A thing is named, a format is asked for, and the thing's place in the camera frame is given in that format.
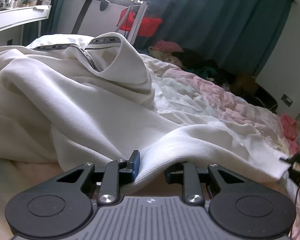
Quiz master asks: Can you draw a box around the white metal stand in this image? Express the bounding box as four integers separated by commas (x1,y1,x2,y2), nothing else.
90,0,156,46

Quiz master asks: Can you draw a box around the white dresser shelf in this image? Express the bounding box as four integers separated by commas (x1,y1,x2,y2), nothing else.
0,5,51,37

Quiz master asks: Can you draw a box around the dark teal curtain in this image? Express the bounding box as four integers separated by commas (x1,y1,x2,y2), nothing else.
134,0,293,76

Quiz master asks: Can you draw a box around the wall socket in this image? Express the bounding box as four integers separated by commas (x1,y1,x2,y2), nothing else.
281,94,293,107

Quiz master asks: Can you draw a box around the pile of dark clothes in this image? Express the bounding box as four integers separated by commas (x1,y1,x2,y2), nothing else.
148,39,278,113

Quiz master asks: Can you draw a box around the white zip-up garment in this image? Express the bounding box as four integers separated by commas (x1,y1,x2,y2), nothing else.
0,31,291,188

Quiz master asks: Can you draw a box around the pink blanket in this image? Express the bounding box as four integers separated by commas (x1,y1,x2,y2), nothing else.
280,114,300,155

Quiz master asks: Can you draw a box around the pink white bed quilt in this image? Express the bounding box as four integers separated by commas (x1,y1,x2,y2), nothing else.
137,52,300,240

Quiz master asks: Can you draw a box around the red bag on stand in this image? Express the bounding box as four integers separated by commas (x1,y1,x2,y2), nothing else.
119,10,163,37

